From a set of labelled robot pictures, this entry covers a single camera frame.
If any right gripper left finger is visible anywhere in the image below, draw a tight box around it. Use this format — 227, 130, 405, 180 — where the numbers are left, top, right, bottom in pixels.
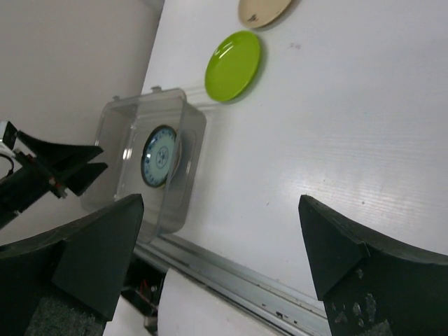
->
1, 194, 144, 335

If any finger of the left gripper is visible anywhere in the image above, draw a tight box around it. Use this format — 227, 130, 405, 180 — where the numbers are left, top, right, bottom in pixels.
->
52, 162, 108, 196
17, 131, 103, 168

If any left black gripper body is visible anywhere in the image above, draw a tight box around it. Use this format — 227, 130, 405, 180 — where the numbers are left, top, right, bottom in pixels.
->
1, 150, 67, 224

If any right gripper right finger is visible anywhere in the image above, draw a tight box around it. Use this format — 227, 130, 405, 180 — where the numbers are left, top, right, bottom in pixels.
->
298, 195, 447, 335

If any blue white patterned plate front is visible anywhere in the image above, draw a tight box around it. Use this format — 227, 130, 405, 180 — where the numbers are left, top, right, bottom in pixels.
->
140, 125, 176, 188

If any lime green plate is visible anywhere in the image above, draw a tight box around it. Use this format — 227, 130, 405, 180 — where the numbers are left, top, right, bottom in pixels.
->
204, 30, 262, 102

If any yellow patterned plate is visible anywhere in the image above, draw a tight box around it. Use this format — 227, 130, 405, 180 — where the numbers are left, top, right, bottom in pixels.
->
168, 130, 183, 179

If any clear plastic bin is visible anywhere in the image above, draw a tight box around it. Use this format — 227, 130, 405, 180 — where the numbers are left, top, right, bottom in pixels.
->
80, 87, 207, 243

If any white taped panel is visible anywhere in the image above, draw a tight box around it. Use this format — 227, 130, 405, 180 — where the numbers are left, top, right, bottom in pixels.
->
157, 268, 282, 335

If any cream plate with small flowers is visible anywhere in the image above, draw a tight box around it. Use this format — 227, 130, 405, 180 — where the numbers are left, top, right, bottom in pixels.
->
237, 0, 293, 29

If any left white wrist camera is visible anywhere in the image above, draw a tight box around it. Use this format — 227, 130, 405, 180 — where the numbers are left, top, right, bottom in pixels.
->
0, 120, 18, 157

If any aluminium table rail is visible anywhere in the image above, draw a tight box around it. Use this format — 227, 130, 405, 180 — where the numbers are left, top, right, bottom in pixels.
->
134, 234, 331, 335

